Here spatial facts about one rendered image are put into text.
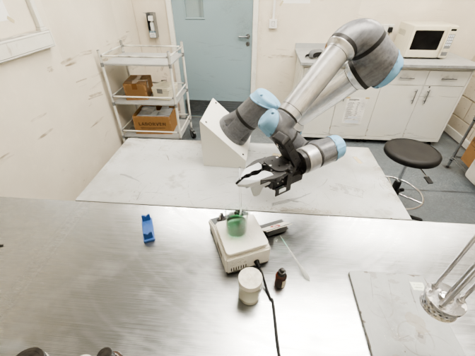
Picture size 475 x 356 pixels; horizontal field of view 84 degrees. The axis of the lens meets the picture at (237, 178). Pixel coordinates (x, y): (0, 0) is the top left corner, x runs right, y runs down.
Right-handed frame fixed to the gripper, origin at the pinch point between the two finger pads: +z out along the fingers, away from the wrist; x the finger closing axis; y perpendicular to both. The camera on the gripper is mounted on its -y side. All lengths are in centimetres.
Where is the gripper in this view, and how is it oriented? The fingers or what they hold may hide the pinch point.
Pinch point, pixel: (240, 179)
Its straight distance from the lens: 64.5
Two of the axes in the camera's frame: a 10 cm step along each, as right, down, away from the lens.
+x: -5.3, -5.1, 6.7
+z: -8.5, 3.4, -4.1
